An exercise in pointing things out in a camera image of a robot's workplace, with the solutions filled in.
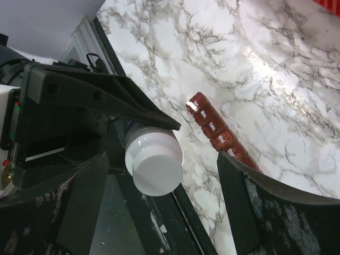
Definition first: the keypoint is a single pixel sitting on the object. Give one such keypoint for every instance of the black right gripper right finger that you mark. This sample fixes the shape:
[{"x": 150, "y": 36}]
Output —
[{"x": 269, "y": 217}]

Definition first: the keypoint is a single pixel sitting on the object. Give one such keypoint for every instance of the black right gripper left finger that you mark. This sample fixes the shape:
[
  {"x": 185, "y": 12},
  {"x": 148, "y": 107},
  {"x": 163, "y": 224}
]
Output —
[{"x": 57, "y": 216}]

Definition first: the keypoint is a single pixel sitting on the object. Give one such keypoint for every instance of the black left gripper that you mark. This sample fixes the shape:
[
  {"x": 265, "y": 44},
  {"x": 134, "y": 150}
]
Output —
[{"x": 57, "y": 116}]

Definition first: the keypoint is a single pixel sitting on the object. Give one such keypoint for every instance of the white-capped pill bottle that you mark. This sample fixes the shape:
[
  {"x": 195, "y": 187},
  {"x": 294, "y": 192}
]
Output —
[{"x": 153, "y": 157}]

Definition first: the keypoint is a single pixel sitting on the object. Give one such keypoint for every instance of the red weekly pill organizer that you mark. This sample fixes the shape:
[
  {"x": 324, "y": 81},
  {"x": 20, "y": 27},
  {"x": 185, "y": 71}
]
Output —
[{"x": 216, "y": 130}]

